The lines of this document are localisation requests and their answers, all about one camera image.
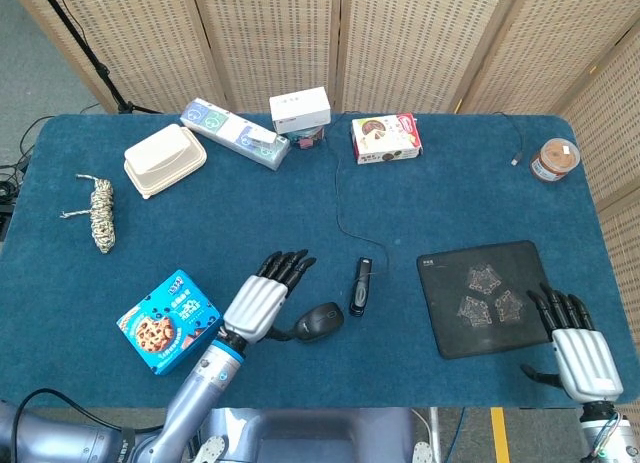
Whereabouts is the white and red biscuit box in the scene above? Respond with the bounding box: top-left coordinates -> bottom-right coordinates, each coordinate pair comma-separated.
350,113 -> 424,165

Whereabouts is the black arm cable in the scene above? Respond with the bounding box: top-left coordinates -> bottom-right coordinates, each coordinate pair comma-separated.
10,387 -> 166,463

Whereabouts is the braided rope bundle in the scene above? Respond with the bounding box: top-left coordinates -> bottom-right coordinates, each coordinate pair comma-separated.
59,173 -> 117,255

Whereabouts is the black computer mouse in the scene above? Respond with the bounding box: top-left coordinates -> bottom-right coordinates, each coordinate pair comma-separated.
293,301 -> 345,343

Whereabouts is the black tripod stand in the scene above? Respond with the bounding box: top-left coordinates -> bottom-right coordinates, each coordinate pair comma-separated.
34,0 -> 161,115

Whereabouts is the white tissue multipack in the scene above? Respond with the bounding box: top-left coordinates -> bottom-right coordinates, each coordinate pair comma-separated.
179,98 -> 292,172

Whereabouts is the beige lidded food container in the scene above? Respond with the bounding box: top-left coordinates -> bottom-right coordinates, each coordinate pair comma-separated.
123,123 -> 208,200

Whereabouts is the brown jar with clear lid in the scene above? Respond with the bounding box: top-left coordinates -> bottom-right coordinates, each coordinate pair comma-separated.
529,137 -> 581,183

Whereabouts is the black cable tangle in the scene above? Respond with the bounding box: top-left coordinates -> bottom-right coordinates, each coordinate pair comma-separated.
0,115 -> 56,244

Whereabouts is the small white barcode box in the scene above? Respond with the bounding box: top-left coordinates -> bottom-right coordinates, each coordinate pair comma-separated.
244,127 -> 279,147

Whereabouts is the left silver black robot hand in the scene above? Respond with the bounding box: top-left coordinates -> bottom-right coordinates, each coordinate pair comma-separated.
222,249 -> 318,345

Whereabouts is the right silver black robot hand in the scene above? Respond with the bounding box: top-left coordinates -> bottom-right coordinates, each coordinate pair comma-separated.
519,282 -> 625,403

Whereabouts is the black mouse pad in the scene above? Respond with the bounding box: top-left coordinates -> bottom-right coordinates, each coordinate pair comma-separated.
416,240 -> 554,360

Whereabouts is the blue cable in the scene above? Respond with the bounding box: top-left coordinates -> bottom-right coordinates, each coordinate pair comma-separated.
443,407 -> 467,463

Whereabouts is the white cardboard box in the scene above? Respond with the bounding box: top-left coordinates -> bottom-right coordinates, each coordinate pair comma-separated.
268,86 -> 332,135

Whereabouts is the grey robot torso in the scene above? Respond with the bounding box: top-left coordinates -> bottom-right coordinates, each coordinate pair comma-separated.
199,407 -> 416,463

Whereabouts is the black stapler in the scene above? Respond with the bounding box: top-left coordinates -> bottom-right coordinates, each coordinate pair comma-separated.
348,256 -> 374,318

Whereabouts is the blue cookie box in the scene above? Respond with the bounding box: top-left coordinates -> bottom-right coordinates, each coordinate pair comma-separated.
116,269 -> 224,376

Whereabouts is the clear jar of binder clips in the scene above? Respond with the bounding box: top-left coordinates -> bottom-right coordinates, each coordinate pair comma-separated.
289,125 -> 327,151

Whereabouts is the blue table cloth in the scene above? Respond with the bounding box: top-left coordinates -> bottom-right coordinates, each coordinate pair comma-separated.
0,113 -> 621,409

